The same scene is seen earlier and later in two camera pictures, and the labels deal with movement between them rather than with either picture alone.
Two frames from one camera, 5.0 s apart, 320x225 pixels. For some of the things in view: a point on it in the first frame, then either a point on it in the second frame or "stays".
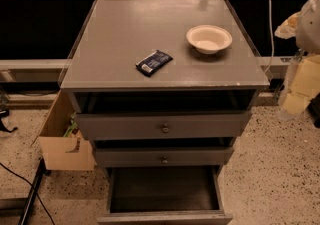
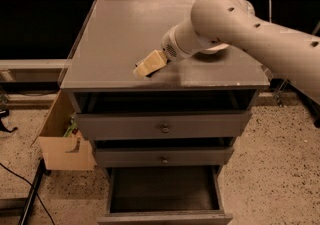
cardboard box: [59, 138] stays
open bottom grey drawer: [164, 195] stays
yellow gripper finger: [288, 28] -> [177, 44]
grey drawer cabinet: [163, 88] stays
